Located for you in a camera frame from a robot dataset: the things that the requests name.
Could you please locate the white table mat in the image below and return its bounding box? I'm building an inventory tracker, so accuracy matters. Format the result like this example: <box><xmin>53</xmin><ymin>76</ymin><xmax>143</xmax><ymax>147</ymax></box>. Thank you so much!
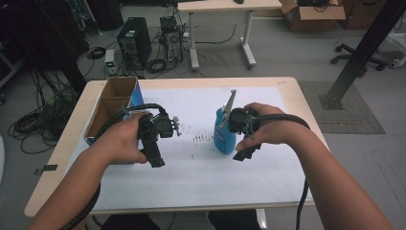
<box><xmin>65</xmin><ymin>85</ymin><xmax>314</xmax><ymax>212</ymax></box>

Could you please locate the coiled black cable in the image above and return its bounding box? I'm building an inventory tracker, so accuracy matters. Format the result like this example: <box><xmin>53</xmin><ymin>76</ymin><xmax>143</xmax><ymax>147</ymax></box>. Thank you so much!
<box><xmin>146</xmin><ymin>57</ymin><xmax>168</xmax><ymax>74</ymax></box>
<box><xmin>86</xmin><ymin>46</ymin><xmax>107</xmax><ymax>60</ymax></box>

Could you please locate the open-frame computer case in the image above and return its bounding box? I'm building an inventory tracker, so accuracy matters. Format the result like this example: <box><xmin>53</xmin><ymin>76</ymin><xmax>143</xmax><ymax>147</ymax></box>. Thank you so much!
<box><xmin>158</xmin><ymin>15</ymin><xmax>185</xmax><ymax>66</ymax></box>

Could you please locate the black office chair base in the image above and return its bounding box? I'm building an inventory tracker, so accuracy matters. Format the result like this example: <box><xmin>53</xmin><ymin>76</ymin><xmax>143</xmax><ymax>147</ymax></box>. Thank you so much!
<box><xmin>330</xmin><ymin>42</ymin><xmax>389</xmax><ymax>72</ymax></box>

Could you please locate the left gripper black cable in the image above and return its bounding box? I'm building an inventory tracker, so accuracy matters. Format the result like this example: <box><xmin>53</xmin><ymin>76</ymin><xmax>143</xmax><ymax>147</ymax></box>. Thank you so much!
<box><xmin>59</xmin><ymin>103</ymin><xmax>169</xmax><ymax>230</ymax></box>

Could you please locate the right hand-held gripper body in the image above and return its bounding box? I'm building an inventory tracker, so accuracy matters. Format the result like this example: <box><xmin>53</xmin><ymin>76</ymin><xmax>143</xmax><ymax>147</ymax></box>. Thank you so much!
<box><xmin>220</xmin><ymin>89</ymin><xmax>260</xmax><ymax>135</ymax></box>

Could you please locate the loose black floor cable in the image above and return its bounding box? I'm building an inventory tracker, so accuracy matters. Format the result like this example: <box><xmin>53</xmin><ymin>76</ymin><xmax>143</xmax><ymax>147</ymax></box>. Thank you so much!
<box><xmin>194</xmin><ymin>23</ymin><xmax>237</xmax><ymax>46</ymax></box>

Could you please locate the grey floor mat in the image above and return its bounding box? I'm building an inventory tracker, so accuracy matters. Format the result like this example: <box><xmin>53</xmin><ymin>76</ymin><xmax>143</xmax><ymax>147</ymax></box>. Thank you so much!
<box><xmin>298</xmin><ymin>80</ymin><xmax>387</xmax><ymax>135</ymax></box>

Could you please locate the person's left hand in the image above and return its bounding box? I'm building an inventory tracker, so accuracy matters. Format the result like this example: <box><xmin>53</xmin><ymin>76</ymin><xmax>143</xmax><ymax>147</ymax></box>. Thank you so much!
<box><xmin>90</xmin><ymin>112</ymin><xmax>149</xmax><ymax>166</ymax></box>

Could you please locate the black metal stand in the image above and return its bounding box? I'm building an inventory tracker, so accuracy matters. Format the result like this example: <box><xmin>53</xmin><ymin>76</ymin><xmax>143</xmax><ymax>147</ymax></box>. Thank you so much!
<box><xmin>319</xmin><ymin>0</ymin><xmax>406</xmax><ymax>111</ymax></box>

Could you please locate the divided cardboard box blue side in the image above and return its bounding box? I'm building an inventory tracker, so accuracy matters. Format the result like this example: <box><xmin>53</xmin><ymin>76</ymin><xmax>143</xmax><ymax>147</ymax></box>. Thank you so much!
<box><xmin>83</xmin><ymin>76</ymin><xmax>146</xmax><ymax>146</ymax></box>

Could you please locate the dark curtain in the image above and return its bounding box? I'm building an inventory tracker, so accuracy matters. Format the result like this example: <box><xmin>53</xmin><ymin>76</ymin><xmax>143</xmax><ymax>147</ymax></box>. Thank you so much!
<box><xmin>0</xmin><ymin>0</ymin><xmax>91</xmax><ymax>97</ymax></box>

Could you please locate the black tape strip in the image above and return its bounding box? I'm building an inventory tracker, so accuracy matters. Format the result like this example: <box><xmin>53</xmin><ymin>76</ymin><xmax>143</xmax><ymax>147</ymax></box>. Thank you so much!
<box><xmin>34</xmin><ymin>164</ymin><xmax>59</xmax><ymax>176</ymax></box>

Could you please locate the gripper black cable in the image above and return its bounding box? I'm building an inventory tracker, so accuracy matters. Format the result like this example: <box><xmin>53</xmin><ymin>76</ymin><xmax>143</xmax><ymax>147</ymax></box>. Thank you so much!
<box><xmin>253</xmin><ymin>113</ymin><xmax>311</xmax><ymax>230</ymax></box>
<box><xmin>59</xmin><ymin>103</ymin><xmax>169</xmax><ymax>230</ymax></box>

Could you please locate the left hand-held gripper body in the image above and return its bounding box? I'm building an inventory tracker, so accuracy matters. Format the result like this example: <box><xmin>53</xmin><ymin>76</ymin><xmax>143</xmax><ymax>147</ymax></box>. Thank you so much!
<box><xmin>137</xmin><ymin>111</ymin><xmax>182</xmax><ymax>144</ymax></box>

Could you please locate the small white device green light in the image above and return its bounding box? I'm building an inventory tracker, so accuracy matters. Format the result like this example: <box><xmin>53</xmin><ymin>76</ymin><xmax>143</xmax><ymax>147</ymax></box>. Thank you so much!
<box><xmin>103</xmin><ymin>49</ymin><xmax>118</xmax><ymax>77</ymax></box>

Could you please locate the person's right hand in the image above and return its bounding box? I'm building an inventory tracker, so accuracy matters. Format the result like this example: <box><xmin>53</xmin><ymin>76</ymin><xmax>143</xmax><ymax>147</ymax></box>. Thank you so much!
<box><xmin>235</xmin><ymin>102</ymin><xmax>308</xmax><ymax>153</ymax></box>

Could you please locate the white-legged wooden desk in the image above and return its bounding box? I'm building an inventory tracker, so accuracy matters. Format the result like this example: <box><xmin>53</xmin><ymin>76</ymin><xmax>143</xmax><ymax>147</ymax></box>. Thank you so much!
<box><xmin>176</xmin><ymin>0</ymin><xmax>283</xmax><ymax>72</ymax></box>

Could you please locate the blue plastic bottle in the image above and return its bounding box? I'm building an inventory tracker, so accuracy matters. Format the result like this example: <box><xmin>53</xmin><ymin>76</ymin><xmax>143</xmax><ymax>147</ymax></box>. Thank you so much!
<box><xmin>213</xmin><ymin>106</ymin><xmax>237</xmax><ymax>156</ymax></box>

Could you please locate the open brown cardboard box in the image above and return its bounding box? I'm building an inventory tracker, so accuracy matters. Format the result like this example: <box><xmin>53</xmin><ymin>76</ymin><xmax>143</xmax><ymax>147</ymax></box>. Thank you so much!
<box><xmin>280</xmin><ymin>0</ymin><xmax>347</xmax><ymax>33</ymax></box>

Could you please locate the tangle of black floor cables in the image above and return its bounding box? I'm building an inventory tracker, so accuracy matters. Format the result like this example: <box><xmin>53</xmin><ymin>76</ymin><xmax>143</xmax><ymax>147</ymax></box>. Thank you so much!
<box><xmin>7</xmin><ymin>68</ymin><xmax>82</xmax><ymax>155</ymax></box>

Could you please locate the black computer tower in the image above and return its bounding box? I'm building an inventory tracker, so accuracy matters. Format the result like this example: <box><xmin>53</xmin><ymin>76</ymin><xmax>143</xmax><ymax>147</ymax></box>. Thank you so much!
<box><xmin>116</xmin><ymin>16</ymin><xmax>153</xmax><ymax>72</ymax></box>

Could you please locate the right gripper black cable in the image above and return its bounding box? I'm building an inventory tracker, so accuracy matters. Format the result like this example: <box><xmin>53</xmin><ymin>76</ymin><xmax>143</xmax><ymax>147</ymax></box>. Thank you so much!
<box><xmin>253</xmin><ymin>113</ymin><xmax>311</xmax><ymax>230</ymax></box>

